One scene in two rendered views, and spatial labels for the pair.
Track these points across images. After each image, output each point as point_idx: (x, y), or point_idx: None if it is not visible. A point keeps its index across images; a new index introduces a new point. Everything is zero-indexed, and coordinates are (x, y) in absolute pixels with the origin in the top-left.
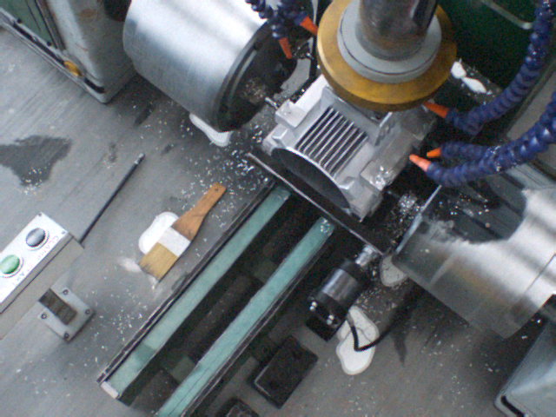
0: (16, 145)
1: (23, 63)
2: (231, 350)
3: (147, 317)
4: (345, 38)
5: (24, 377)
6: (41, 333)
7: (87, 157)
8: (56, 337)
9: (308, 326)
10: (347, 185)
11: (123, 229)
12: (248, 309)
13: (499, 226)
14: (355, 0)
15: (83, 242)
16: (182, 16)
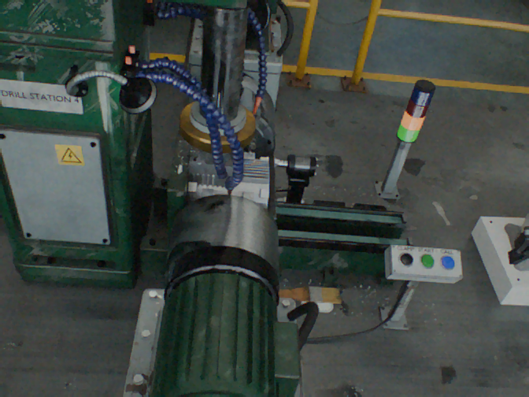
0: None
1: None
2: (349, 213)
3: (358, 283)
4: (238, 122)
5: (434, 315)
6: (412, 323)
7: (312, 372)
8: (406, 314)
9: None
10: (266, 158)
11: (331, 323)
12: (327, 216)
13: (249, 93)
14: None
15: (356, 336)
16: (254, 235)
